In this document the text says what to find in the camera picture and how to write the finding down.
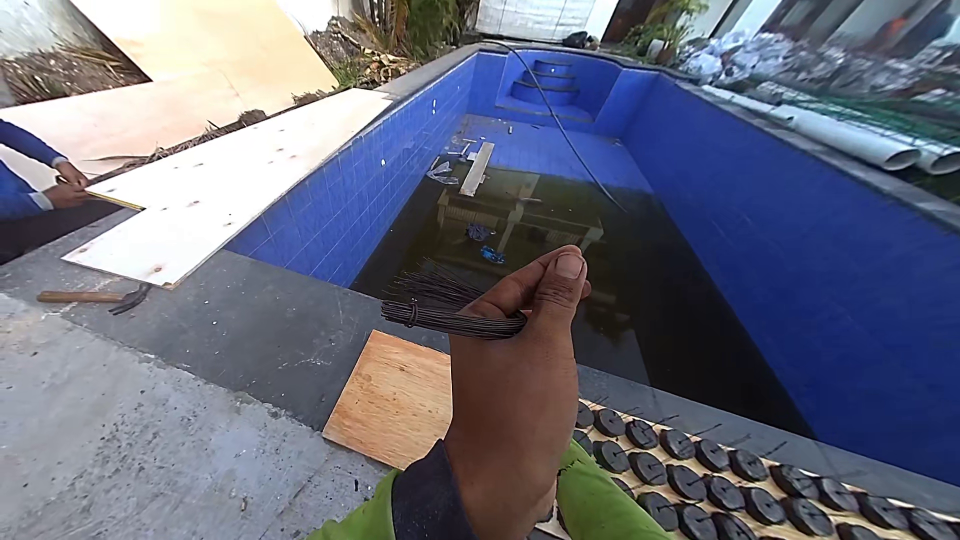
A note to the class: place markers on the person's left hand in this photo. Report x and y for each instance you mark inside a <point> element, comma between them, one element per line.
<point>510,390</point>

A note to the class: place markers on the person's left fingers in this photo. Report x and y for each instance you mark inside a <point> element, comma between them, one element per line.
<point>587,289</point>

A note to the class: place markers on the person's left index finger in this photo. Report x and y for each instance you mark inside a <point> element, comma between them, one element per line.
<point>517,290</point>

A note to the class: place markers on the person's left thumb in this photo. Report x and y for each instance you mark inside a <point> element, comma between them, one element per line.
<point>559,292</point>

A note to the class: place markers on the person's left forearm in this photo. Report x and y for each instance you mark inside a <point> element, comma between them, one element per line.
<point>431,499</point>

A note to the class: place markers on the blue plastic scrap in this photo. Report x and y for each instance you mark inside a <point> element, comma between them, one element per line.
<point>493,255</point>

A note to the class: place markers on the dark crumpled scrap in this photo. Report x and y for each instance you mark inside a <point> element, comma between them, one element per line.
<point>478,232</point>

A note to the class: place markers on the narrow wooden plank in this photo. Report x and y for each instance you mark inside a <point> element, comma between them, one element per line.
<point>477,169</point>

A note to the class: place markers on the clear plastic bag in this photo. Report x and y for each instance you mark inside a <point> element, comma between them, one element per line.
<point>442,175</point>

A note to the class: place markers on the blue tiled swimming pool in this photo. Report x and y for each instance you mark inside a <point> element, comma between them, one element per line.
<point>720,225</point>

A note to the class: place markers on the plywood board under spacers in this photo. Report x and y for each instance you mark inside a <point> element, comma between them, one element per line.
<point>626,437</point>

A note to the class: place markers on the square brown plywood piece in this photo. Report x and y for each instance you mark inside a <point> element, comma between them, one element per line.
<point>397,397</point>

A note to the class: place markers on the rows of black round spacers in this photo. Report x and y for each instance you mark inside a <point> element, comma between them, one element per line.
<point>686,481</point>

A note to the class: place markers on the black bag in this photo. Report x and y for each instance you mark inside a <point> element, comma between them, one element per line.
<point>577,40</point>

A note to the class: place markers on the green potted plant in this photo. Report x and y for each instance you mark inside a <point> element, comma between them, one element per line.
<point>664,30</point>

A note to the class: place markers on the white gate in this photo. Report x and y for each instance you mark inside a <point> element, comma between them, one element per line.
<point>536,18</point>

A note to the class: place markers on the green leafy plants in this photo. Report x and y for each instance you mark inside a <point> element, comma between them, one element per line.
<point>424,26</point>

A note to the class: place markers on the white plastic pipe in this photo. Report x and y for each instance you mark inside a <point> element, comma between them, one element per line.
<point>847,137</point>
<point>939,159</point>

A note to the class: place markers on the pile of plastic bags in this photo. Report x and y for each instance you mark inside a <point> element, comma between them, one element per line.
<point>787,60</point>

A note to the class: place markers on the long pale plywood board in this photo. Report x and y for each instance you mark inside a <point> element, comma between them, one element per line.
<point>217,187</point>

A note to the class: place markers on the green netting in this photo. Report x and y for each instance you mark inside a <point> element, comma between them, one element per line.
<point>892,120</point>

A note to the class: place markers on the large tan plywood sheet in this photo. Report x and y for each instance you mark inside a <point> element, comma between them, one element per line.
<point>90,124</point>
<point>217,45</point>

